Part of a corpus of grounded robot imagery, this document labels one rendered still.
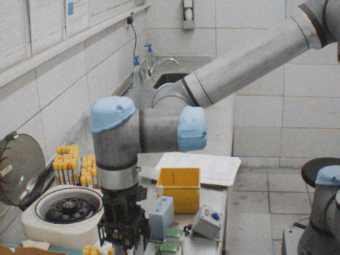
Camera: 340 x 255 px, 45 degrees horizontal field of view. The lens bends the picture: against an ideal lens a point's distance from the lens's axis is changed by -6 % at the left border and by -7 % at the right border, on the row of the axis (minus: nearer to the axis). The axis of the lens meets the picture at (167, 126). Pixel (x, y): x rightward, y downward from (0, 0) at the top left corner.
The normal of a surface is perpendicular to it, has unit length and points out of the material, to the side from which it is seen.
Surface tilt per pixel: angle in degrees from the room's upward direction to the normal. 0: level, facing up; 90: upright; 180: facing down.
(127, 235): 90
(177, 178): 90
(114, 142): 90
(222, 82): 85
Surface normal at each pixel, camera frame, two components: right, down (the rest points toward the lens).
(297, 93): -0.17, 0.37
